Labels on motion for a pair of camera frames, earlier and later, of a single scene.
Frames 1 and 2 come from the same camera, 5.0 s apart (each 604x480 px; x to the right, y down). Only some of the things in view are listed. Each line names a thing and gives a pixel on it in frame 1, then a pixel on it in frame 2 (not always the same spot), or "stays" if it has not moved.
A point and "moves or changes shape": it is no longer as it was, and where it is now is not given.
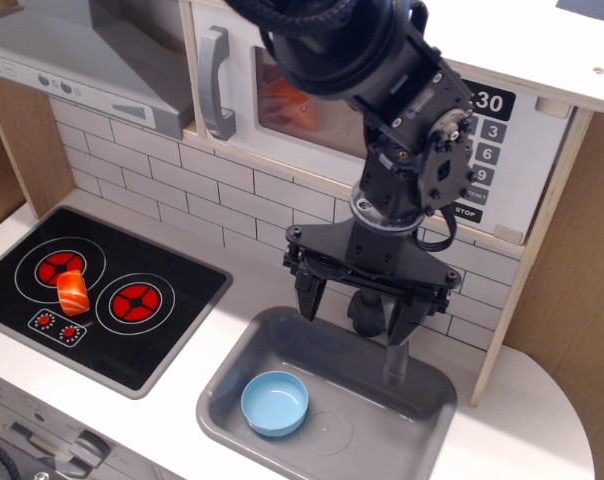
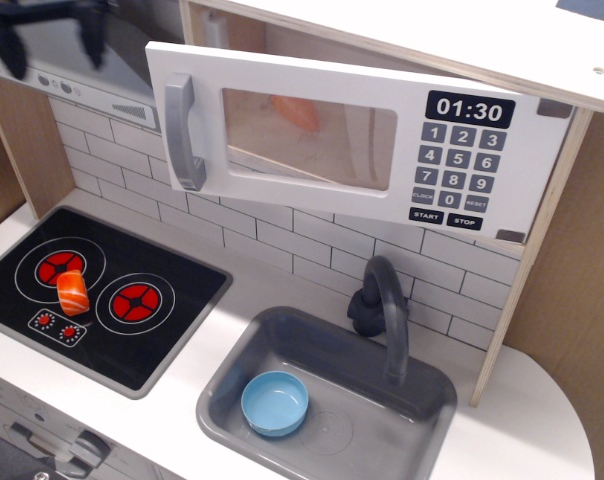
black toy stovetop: (146, 299) stays
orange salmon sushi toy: (73, 293) stays
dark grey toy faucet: (368, 312) stays
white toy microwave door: (241, 97) moves or changes shape
